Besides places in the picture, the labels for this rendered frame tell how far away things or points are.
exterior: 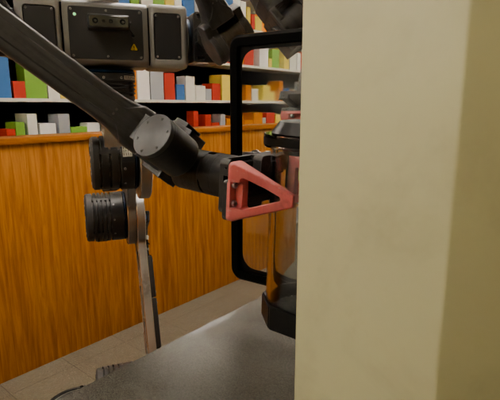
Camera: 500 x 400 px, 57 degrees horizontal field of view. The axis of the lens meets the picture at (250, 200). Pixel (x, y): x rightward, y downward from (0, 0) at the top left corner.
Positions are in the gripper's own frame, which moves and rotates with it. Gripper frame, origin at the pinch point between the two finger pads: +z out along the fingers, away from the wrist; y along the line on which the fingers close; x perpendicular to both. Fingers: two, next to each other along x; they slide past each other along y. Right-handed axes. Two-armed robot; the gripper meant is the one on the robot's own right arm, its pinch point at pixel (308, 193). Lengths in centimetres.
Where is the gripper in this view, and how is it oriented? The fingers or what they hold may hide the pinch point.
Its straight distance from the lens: 53.3
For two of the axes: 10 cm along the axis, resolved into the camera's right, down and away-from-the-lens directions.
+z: 8.1, 1.9, -5.6
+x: -0.6, 9.7, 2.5
